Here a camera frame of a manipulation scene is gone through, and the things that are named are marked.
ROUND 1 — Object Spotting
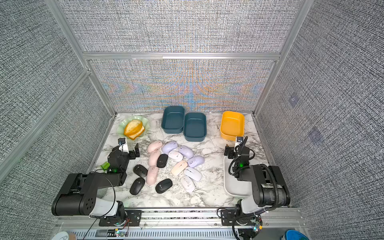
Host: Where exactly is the white storage box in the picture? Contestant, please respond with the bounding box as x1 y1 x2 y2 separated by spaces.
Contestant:
224 156 252 198

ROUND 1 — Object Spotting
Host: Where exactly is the purple mouse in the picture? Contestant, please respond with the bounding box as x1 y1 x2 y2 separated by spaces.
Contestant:
187 156 205 168
178 146 195 160
162 141 179 155

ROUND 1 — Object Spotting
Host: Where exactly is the white mouse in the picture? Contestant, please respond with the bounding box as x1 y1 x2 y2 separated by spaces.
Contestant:
180 176 195 193
184 167 202 182
168 150 184 162

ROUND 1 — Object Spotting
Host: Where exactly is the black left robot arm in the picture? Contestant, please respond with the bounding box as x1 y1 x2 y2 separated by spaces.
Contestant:
52 144 140 216

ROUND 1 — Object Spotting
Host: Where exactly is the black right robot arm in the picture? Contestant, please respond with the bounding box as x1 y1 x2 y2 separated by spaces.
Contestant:
224 145 291 214

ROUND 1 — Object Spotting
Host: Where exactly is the yellow storage box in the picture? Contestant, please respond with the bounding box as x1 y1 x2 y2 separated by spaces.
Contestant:
220 111 245 141

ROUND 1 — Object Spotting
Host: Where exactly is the teal storage box right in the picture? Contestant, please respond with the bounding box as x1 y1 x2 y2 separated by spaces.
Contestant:
183 112 207 142

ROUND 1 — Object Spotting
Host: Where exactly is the teal storage box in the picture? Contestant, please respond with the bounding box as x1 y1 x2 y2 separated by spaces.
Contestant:
183 112 207 142
161 106 185 134

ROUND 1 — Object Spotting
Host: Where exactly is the teal storage box left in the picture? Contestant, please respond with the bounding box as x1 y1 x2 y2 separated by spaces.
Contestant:
161 106 185 134

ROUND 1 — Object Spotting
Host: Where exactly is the pink mouse top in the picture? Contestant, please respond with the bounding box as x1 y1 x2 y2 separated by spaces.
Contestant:
147 140 163 153

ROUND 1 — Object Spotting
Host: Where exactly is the pink mouse middle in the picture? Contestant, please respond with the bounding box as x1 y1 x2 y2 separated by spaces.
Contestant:
148 149 162 167

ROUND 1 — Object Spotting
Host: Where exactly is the black mouse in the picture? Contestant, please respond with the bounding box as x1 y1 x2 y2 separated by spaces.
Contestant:
157 154 169 169
133 164 148 178
130 178 146 196
155 179 173 194

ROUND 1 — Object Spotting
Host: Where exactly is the green wavy plate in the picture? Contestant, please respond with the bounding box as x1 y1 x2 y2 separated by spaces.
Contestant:
117 116 150 141

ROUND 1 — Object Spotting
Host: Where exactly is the pink mouse lower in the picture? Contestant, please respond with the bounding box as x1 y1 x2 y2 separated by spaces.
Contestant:
146 166 159 186

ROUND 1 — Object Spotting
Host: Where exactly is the black mouse centre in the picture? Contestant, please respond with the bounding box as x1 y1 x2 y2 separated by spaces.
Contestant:
157 154 169 169

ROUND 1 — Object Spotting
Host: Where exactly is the black mouse lower left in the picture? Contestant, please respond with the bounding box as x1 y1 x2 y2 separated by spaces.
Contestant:
130 178 146 196

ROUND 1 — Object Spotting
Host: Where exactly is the black mouse lower right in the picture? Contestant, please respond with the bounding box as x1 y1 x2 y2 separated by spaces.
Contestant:
155 179 173 194

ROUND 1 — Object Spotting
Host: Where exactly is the peach pink mouse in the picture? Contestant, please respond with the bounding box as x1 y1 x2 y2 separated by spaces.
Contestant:
171 160 189 176

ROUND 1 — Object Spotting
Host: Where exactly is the blue round object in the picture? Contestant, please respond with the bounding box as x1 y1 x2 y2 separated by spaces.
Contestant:
280 230 309 240

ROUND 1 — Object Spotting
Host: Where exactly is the white round object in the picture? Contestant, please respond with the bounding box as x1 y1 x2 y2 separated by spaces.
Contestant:
52 231 77 240

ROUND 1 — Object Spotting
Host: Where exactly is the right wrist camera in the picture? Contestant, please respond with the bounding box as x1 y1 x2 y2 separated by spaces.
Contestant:
235 136 248 147

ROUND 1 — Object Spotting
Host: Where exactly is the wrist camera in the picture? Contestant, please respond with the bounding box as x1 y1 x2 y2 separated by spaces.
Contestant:
118 138 129 153
235 136 248 147

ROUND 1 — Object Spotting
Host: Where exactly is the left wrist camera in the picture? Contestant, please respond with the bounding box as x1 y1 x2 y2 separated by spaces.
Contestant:
118 138 129 153

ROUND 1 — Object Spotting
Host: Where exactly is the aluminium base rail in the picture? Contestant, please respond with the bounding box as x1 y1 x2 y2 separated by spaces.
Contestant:
49 208 310 240

